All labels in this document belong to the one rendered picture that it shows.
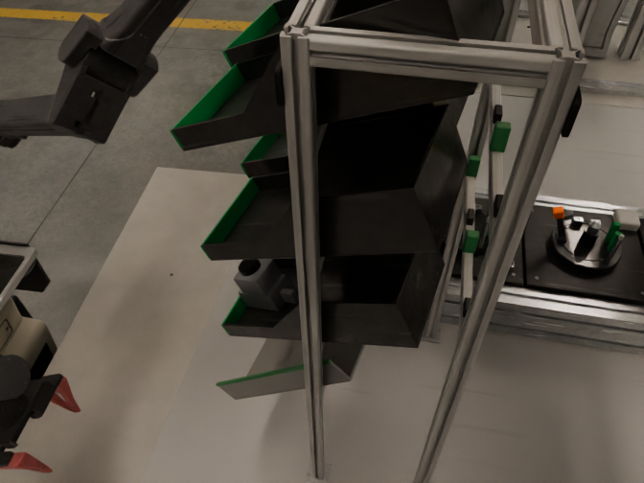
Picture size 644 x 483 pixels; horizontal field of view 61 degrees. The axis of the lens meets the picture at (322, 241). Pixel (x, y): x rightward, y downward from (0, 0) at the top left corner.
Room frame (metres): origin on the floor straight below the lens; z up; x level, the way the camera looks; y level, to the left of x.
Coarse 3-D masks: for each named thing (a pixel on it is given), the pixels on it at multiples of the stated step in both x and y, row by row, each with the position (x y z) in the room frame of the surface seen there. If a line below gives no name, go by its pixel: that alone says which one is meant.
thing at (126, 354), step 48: (144, 192) 1.08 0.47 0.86; (192, 192) 1.08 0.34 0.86; (240, 192) 1.08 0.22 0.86; (144, 240) 0.91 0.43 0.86; (192, 240) 0.91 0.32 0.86; (96, 288) 0.76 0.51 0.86; (144, 288) 0.76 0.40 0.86; (192, 288) 0.75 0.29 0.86; (96, 336) 0.63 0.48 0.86; (144, 336) 0.63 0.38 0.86; (192, 336) 0.63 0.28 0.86; (96, 384) 0.52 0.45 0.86; (144, 384) 0.52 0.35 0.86; (48, 432) 0.43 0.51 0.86; (96, 432) 0.42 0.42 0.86; (144, 432) 0.42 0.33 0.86; (0, 480) 0.34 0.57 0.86; (48, 480) 0.34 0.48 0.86; (96, 480) 0.34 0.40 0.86
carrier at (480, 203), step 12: (480, 204) 0.90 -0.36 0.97; (480, 216) 0.84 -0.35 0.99; (480, 228) 0.80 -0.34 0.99; (444, 240) 0.77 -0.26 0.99; (480, 240) 0.75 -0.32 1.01; (480, 252) 0.74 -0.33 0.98; (516, 252) 0.75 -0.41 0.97; (456, 264) 0.72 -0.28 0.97; (480, 264) 0.72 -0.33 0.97; (516, 264) 0.71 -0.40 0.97; (456, 276) 0.69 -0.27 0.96; (516, 276) 0.68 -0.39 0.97
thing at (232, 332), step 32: (352, 256) 0.48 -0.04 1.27; (384, 256) 0.46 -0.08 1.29; (416, 256) 0.40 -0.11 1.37; (352, 288) 0.44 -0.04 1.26; (384, 288) 0.42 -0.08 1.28; (416, 288) 0.37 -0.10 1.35; (224, 320) 0.43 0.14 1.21; (256, 320) 0.43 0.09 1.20; (288, 320) 0.38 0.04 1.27; (352, 320) 0.35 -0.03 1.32; (384, 320) 0.33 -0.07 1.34; (416, 320) 0.34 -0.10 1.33
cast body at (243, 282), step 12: (240, 264) 0.48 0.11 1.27; (252, 264) 0.47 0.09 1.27; (264, 264) 0.47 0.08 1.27; (276, 264) 0.48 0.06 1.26; (240, 276) 0.46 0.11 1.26; (252, 276) 0.46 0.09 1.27; (264, 276) 0.46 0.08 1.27; (276, 276) 0.47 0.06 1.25; (252, 288) 0.45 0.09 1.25; (264, 288) 0.45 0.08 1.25; (276, 288) 0.45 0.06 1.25; (288, 288) 0.45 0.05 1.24; (252, 300) 0.45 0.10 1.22; (264, 300) 0.44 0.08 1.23; (276, 300) 0.44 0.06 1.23; (288, 300) 0.44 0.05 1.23
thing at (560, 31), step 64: (320, 0) 0.39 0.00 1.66; (512, 0) 0.62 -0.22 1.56; (576, 64) 0.30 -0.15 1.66; (512, 192) 0.30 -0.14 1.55; (448, 256) 0.62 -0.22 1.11; (512, 256) 0.29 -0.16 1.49; (320, 320) 0.34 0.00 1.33; (320, 384) 0.33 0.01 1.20; (448, 384) 0.30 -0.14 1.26; (320, 448) 0.33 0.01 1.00
